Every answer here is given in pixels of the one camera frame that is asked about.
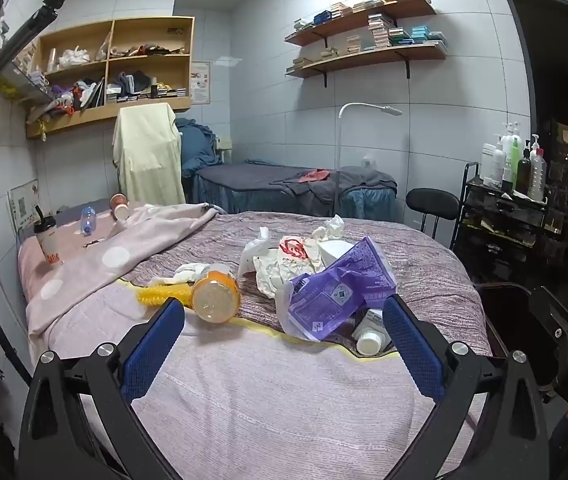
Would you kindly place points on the white cloth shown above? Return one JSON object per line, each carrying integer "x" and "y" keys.
{"x": 186, "y": 272}

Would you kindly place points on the black trash bin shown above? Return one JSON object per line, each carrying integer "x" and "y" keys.
{"x": 506, "y": 310}

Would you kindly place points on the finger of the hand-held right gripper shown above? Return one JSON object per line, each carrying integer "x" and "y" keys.
{"x": 554, "y": 317}

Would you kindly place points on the grey massage bed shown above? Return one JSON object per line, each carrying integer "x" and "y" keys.
{"x": 244, "y": 185}

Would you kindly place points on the white plastic bottle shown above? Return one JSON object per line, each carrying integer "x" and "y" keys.
{"x": 369, "y": 342}

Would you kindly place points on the black stool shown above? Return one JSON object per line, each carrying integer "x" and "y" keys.
{"x": 431, "y": 202}

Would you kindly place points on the orange plastic jar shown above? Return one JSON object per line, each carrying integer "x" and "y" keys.
{"x": 216, "y": 300}

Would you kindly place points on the milk tea cup with straw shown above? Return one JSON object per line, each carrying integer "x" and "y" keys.
{"x": 48, "y": 245}

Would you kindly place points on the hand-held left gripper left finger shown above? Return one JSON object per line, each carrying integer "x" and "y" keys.
{"x": 156, "y": 347}

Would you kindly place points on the clear water bottle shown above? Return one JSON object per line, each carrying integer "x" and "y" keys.
{"x": 87, "y": 221}

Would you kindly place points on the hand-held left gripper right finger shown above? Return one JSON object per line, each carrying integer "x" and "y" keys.
{"x": 411, "y": 347}

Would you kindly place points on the white floor lamp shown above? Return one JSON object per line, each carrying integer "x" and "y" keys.
{"x": 364, "y": 106}

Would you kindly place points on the black metal pole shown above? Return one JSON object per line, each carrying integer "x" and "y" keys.
{"x": 23, "y": 25}

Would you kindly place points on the wall poster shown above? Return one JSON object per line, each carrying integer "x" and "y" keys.
{"x": 201, "y": 82}

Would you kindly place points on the red cloth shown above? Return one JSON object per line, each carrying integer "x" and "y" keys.
{"x": 314, "y": 176}

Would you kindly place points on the white tissue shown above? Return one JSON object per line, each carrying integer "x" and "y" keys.
{"x": 331, "y": 227}

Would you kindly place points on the black trolley cart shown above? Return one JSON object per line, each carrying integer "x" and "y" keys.
{"x": 504, "y": 230}

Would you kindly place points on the cream towel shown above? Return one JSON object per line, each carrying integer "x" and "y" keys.
{"x": 148, "y": 155}

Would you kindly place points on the white wall notice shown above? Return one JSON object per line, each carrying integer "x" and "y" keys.
{"x": 22, "y": 205}

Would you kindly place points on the grey blanket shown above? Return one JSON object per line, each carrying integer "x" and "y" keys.
{"x": 359, "y": 182}

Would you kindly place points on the purple plastic package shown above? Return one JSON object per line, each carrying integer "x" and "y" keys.
{"x": 334, "y": 300}

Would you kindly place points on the pink polka dot blanket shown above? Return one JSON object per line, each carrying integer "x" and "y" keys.
{"x": 128, "y": 255}

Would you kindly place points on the yellow spiky roller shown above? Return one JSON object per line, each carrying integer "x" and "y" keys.
{"x": 158, "y": 294}

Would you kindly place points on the group of toiletry bottles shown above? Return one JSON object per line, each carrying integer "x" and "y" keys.
{"x": 515, "y": 160}

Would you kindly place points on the blue cloth pile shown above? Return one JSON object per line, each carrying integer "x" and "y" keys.
{"x": 196, "y": 145}

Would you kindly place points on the wooden cubby shelf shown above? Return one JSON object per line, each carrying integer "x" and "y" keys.
{"x": 106, "y": 110}

